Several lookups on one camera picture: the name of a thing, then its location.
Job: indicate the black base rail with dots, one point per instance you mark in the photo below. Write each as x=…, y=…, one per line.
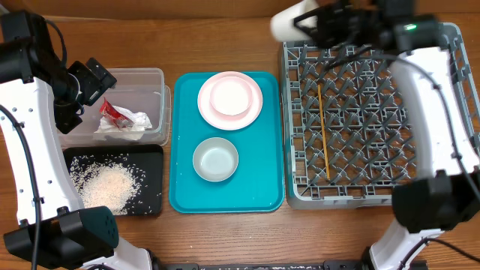
x=326, y=265

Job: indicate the pale green cup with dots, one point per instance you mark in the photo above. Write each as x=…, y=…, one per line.
x=281, y=24

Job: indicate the grey bowl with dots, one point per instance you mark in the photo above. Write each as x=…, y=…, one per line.
x=215, y=159

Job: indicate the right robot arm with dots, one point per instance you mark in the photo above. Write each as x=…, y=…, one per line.
x=446, y=190

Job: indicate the pink plate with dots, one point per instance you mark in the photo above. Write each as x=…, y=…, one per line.
x=225, y=122

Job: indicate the red foil snack wrapper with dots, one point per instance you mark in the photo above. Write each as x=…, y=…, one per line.
x=119, y=120

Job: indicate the wooden chopstick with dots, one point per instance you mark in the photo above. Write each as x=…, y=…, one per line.
x=323, y=130

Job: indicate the pink bowl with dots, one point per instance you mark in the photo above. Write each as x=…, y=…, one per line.
x=231, y=96

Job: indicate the white rice leftovers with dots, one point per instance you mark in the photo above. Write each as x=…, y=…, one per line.
x=107, y=185

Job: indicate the teal serving tray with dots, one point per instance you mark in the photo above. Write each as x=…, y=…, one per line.
x=257, y=185

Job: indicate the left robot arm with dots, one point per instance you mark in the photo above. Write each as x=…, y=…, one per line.
x=41, y=98

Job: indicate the black plastic tray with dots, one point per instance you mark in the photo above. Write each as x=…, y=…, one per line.
x=150, y=168

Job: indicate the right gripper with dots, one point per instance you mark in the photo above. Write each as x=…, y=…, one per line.
x=325, y=34

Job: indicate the clear plastic bin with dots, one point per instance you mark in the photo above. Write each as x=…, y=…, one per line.
x=140, y=90

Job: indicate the grey dishwasher rack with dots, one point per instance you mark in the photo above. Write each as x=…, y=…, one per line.
x=370, y=142

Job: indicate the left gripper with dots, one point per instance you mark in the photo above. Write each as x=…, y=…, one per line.
x=95, y=85

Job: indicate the white napkin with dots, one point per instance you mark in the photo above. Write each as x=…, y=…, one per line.
x=141, y=123

